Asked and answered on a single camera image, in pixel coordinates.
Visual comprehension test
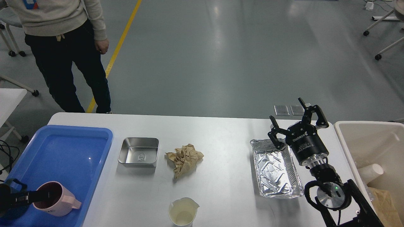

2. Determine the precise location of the left floor outlet plate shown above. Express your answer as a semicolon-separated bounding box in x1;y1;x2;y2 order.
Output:
274;105;290;116

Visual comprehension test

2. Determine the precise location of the person in dark trousers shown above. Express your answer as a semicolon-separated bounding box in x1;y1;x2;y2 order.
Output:
6;0;112;114

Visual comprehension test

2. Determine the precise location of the aluminium foil container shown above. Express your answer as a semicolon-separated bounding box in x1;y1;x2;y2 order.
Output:
250;138;304;199

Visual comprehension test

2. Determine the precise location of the beige waste bin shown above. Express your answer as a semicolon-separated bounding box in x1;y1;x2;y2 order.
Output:
334;121;404;222

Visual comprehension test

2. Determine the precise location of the dark blue mug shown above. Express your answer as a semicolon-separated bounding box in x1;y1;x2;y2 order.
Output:
1;178;29;221

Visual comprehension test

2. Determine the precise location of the square steel tray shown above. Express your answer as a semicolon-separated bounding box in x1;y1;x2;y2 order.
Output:
117;137;160;167

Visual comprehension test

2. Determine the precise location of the white side table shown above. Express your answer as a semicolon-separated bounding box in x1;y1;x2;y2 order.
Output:
0;88;27;126

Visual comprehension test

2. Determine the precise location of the white chair base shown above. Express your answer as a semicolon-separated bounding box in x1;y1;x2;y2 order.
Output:
363;0;404;61

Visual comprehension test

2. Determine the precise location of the blue plastic tray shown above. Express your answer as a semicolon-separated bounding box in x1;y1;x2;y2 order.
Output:
1;125;113;227

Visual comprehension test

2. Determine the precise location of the right floor outlet plate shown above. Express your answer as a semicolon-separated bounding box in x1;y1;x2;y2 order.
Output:
290;105;305;116

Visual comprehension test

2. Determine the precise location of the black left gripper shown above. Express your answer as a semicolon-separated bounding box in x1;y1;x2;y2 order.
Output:
0;183;51;215

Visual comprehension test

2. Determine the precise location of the white paper cup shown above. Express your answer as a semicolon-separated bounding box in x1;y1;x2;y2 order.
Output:
358;163;384;184

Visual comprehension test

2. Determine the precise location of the floor outlet plate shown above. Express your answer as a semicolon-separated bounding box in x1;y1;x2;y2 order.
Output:
290;105;305;116
274;105;290;116

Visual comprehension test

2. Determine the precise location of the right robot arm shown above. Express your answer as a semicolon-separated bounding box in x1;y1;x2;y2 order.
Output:
268;98;383;227

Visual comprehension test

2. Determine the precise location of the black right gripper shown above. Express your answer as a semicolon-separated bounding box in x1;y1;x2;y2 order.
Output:
268;97;330;166

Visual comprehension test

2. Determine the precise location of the crumpled brown paper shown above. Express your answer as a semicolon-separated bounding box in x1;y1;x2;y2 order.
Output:
166;144;204;179

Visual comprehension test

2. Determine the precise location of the person's hand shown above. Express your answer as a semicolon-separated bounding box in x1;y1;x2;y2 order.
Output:
94;39;110;55

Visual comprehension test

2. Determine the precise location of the pink mug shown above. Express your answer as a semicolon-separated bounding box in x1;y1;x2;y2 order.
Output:
33;181;82;217

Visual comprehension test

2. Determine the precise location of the brown paper bag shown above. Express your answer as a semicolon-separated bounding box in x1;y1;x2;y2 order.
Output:
368;187;403;227

